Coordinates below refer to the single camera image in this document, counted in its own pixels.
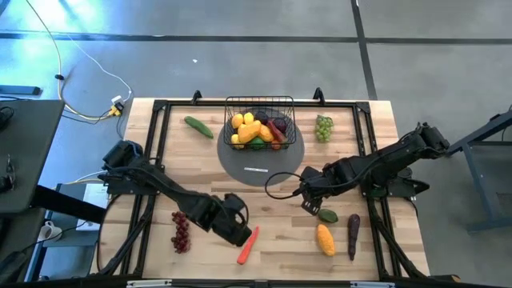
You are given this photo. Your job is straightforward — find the black wire basket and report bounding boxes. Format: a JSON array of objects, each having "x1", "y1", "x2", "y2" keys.
[{"x1": 222, "y1": 94, "x2": 298, "y2": 151}]

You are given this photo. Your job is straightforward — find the purple eggplant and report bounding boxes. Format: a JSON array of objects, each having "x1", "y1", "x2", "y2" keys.
[{"x1": 346, "y1": 214, "x2": 362, "y2": 262}]

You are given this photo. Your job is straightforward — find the white mug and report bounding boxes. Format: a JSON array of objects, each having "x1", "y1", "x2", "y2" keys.
[{"x1": 38, "y1": 220, "x2": 64, "y2": 242}]

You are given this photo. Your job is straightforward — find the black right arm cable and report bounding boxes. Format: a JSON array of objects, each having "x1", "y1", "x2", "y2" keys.
[{"x1": 264, "y1": 171, "x2": 307, "y2": 200}]

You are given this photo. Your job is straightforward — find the red grape bunch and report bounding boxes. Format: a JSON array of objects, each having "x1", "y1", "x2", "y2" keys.
[{"x1": 170, "y1": 210, "x2": 192, "y2": 254}]

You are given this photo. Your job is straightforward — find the yellow floor cable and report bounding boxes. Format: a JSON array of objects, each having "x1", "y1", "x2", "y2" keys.
[{"x1": 24, "y1": 0, "x2": 121, "y2": 121}]

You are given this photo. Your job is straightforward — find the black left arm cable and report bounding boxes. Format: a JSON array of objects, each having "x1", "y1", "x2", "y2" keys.
[{"x1": 223, "y1": 193, "x2": 250, "y2": 227}]

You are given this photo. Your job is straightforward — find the green grape bunch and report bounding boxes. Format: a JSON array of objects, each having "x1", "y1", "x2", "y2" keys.
[{"x1": 314, "y1": 114, "x2": 334, "y2": 144}]

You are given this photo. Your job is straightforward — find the dark flat bar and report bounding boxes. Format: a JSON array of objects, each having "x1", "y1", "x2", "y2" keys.
[{"x1": 0, "y1": 84, "x2": 42, "y2": 96}]

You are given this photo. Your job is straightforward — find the yellow corn cob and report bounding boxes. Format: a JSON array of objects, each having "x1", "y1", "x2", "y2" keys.
[{"x1": 316, "y1": 223, "x2": 337, "y2": 258}]

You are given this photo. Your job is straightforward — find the large yellow-orange mango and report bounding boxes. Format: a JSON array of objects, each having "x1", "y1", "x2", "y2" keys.
[{"x1": 237, "y1": 119, "x2": 262, "y2": 144}]

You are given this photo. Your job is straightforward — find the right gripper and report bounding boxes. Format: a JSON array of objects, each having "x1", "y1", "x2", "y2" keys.
[{"x1": 300, "y1": 166, "x2": 341, "y2": 216}]

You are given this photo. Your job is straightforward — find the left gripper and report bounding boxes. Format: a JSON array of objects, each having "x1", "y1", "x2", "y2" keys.
[{"x1": 210, "y1": 193, "x2": 253, "y2": 247}]

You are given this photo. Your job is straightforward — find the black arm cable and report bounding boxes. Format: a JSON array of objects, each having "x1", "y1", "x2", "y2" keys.
[
  {"x1": 264, "y1": 171, "x2": 307, "y2": 200},
  {"x1": 223, "y1": 193, "x2": 250, "y2": 227}
]

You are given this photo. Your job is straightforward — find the black aluminium table frame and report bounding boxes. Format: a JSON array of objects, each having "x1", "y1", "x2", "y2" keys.
[{"x1": 90, "y1": 87, "x2": 461, "y2": 283}]

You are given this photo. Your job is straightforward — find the white box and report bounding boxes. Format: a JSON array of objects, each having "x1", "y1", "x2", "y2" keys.
[{"x1": 75, "y1": 182, "x2": 109, "y2": 232}]

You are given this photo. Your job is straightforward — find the black side table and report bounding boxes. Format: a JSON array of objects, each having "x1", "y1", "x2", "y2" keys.
[{"x1": 0, "y1": 99, "x2": 66, "y2": 215}]

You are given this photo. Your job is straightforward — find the green avocado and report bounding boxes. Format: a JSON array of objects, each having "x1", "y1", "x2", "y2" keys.
[{"x1": 317, "y1": 208, "x2": 339, "y2": 224}]

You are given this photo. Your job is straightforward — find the green cucumber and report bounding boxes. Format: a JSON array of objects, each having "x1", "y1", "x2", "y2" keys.
[{"x1": 183, "y1": 115, "x2": 215, "y2": 140}]

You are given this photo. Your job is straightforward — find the grey round woven mat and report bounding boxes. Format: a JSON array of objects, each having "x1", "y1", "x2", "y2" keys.
[{"x1": 216, "y1": 106, "x2": 306, "y2": 188}]

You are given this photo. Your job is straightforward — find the dark blue metal cart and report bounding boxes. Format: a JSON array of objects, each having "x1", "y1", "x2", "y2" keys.
[{"x1": 439, "y1": 104, "x2": 512, "y2": 233}]

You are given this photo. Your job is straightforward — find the white floor cable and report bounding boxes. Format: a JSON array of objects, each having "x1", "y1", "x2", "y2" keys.
[{"x1": 66, "y1": 34, "x2": 133, "y2": 103}]

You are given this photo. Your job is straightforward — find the white yellow plug connectors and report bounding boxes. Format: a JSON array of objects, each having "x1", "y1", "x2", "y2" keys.
[{"x1": 110, "y1": 94, "x2": 127, "y2": 118}]

